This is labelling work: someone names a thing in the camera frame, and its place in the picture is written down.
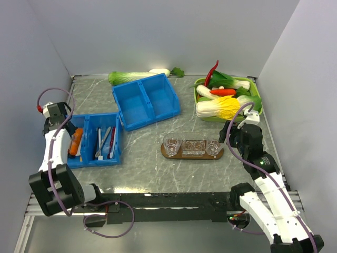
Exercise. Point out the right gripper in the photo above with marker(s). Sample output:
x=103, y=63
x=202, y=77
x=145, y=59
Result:
x=234, y=130

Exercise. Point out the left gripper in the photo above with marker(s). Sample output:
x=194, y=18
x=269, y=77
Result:
x=75, y=127

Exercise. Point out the orange toothpaste tube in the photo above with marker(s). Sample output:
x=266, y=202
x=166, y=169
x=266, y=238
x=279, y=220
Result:
x=75, y=142

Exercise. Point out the clear plastic tray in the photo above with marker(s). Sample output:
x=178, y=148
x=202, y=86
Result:
x=193, y=145

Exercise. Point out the clear faceted plastic cup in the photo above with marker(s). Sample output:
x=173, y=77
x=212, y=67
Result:
x=172, y=143

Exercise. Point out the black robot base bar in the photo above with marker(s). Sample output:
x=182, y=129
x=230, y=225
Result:
x=157, y=207

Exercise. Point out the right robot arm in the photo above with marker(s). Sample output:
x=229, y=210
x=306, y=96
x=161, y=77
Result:
x=279, y=219

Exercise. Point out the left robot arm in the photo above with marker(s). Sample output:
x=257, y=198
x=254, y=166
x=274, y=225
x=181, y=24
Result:
x=55, y=187

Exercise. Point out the wooden oval tray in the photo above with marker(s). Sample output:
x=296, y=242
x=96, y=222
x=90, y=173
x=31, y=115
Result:
x=179, y=155

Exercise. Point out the grey toothbrush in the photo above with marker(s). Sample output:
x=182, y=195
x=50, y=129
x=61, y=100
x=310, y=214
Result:
x=104, y=138

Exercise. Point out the red toothbrush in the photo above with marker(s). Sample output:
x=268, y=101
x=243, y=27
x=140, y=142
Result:
x=112, y=143

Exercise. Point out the white toothbrush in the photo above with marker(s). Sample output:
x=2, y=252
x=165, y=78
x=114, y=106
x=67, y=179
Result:
x=99, y=156

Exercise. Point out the yellow napa cabbage toy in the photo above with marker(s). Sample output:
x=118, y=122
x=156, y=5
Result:
x=224, y=108

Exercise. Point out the green white cabbage toy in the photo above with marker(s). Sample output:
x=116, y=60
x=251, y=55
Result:
x=244, y=99

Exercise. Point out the green vegetable basket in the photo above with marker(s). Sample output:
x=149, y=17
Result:
x=253, y=92

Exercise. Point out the blue bin with toiletries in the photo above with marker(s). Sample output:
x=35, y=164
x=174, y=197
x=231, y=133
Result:
x=89, y=144

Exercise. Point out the orange carrot toy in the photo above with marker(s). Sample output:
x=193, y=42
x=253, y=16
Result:
x=223, y=92

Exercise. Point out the green napa cabbage toy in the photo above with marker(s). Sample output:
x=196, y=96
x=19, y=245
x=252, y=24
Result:
x=117, y=78

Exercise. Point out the green bok choy toy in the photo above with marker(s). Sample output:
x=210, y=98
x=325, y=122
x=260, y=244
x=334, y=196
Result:
x=228, y=82

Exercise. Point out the white corn toy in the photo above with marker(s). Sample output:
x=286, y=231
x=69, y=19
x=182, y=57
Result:
x=205, y=92

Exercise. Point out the red chili pepper toy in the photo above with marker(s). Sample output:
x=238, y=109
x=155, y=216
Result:
x=209, y=75

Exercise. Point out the blue bin with cups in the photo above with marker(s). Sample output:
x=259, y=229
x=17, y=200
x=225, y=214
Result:
x=146, y=101

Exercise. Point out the green leaf toy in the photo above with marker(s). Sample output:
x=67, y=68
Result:
x=177, y=72

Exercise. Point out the white radish toy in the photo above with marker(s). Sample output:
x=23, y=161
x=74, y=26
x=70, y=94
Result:
x=159, y=71

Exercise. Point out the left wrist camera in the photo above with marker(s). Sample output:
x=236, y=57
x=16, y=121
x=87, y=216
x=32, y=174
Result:
x=44, y=110

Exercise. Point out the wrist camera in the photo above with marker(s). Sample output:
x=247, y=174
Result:
x=250, y=117
x=44, y=110

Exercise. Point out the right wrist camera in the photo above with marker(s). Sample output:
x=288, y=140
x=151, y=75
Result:
x=250, y=117

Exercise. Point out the aluminium rail frame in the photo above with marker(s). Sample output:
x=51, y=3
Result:
x=145, y=170

